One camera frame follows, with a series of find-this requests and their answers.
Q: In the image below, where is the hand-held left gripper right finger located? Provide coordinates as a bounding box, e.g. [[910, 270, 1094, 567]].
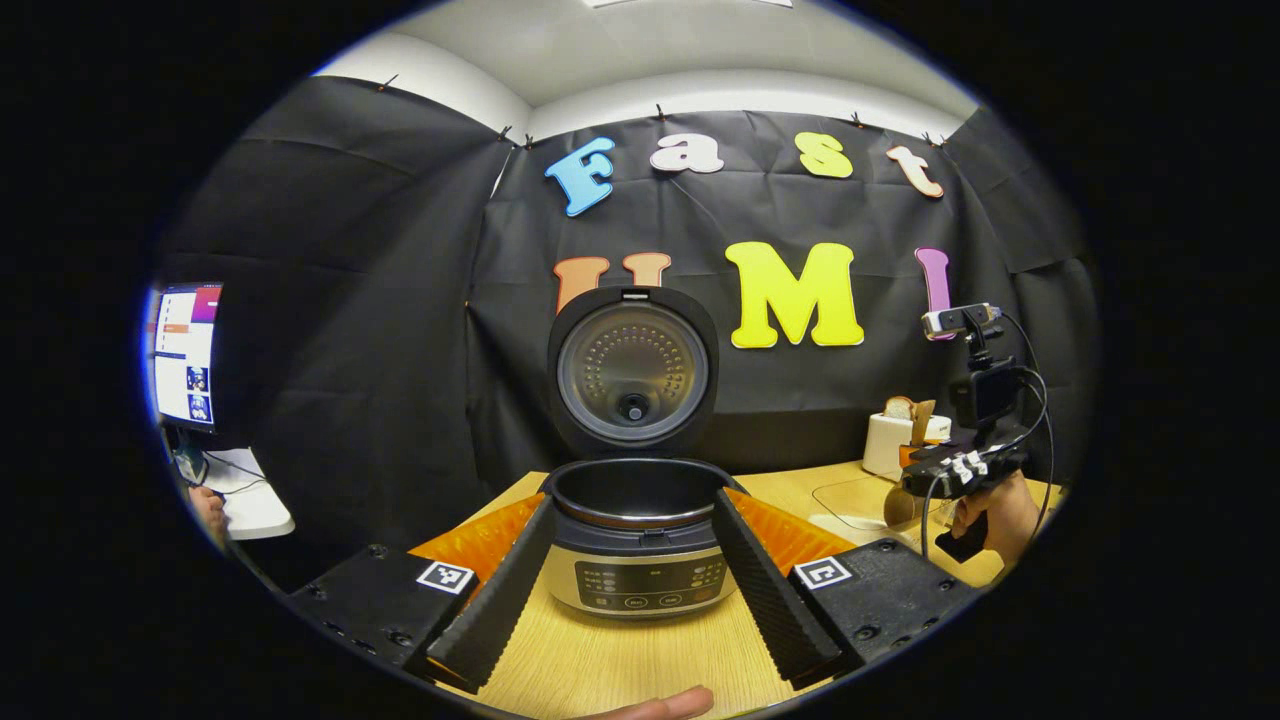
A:
[[712, 488, 981, 691]]

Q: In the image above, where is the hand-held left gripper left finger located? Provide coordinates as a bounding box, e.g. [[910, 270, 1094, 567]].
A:
[[285, 492, 557, 693]]

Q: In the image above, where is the silver black rice cooker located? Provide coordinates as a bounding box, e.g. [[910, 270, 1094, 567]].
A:
[[545, 285, 746, 621]]

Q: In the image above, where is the white toaster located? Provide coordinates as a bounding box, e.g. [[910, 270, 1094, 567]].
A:
[[862, 410, 951, 481]]

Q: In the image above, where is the clear plastic container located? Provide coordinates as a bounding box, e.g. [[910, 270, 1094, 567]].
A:
[[812, 475, 961, 531]]

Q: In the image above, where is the white side desk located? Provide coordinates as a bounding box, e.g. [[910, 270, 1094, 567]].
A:
[[175, 448, 296, 541]]

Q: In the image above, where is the black backdrop cloth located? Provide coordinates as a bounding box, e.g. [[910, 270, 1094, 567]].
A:
[[160, 75, 1101, 561]]

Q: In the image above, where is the computer monitor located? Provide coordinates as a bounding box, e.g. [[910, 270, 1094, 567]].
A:
[[150, 282, 223, 433]]

